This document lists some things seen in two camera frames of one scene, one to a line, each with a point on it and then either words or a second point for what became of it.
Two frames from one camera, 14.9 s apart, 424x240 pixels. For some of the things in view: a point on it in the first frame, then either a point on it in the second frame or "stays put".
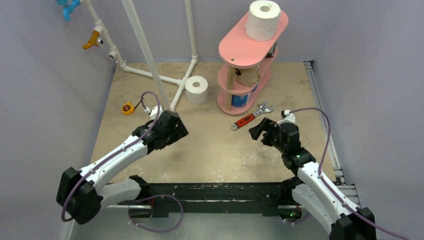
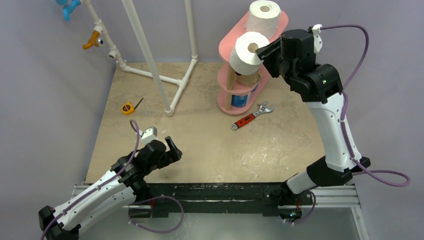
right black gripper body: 269,133 to 272,59
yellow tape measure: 127,108 stays put
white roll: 196,90 to 244,60
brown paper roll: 247,76 stays put
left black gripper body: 179,131 to 167,158
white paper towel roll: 262,19 stays put
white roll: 240,100 stays put
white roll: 255,88 stays put
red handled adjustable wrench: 262,108 stays put
